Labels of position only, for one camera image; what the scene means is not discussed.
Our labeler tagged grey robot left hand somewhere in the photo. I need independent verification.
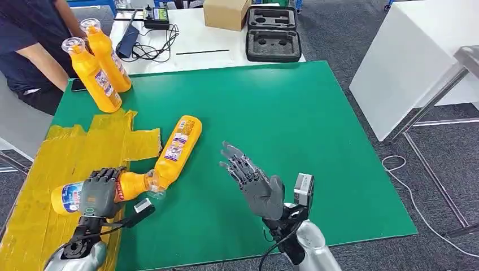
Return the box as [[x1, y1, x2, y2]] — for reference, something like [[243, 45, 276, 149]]
[[79, 167, 127, 220]]

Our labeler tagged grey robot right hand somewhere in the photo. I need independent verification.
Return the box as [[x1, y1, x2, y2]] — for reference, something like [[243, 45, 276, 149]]
[[219, 141, 286, 222]]

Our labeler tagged orange drink bottle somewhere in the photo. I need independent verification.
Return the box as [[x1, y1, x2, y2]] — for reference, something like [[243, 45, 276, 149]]
[[50, 170, 166, 217], [147, 115, 203, 200], [79, 18, 132, 93], [60, 36, 123, 113]]

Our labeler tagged yellow sheet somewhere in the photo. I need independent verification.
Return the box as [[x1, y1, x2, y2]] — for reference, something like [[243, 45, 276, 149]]
[[0, 109, 162, 271]]

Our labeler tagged green mat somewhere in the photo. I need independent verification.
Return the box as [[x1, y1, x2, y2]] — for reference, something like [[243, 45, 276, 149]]
[[50, 60, 418, 271]]

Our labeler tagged open black foam case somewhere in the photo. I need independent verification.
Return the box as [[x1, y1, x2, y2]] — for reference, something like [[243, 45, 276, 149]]
[[245, 5, 303, 63]]

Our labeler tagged thin black strip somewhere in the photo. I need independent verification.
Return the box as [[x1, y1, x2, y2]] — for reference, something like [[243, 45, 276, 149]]
[[176, 49, 231, 56]]

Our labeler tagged dark blue pouch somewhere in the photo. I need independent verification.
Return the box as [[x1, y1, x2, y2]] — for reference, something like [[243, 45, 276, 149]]
[[115, 24, 141, 59]]

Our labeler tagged white table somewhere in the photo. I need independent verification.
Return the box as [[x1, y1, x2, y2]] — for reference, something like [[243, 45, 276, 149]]
[[96, 3, 307, 77]]

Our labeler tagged person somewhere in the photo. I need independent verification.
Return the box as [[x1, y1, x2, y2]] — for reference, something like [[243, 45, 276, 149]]
[[0, 0, 90, 116]]

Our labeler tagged cardboard box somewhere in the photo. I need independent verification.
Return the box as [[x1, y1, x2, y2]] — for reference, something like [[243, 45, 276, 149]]
[[203, 0, 252, 32]]

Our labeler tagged white cabinet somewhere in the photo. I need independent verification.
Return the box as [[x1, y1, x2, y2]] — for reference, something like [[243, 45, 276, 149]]
[[349, 0, 479, 143]]

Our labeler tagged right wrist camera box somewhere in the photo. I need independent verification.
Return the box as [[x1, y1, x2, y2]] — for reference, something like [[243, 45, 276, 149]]
[[293, 172, 315, 208]]

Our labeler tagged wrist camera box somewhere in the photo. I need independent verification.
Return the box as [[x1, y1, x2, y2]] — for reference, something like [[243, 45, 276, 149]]
[[293, 172, 315, 208], [125, 198, 156, 228]]

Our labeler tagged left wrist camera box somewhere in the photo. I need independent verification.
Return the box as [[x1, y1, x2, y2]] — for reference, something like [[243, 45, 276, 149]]
[[125, 198, 156, 228]]

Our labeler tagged white floor cable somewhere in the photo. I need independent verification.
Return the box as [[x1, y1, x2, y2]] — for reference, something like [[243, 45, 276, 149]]
[[381, 155, 479, 260]]

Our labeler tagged black cable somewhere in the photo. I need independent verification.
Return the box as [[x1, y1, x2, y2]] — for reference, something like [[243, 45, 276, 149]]
[[127, 24, 181, 63]]

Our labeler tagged metal table frame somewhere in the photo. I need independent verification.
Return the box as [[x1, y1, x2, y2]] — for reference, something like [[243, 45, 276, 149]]
[[385, 45, 479, 240]]

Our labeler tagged blue frame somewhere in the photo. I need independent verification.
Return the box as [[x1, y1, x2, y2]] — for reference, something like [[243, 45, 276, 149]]
[[67, 0, 119, 16]]

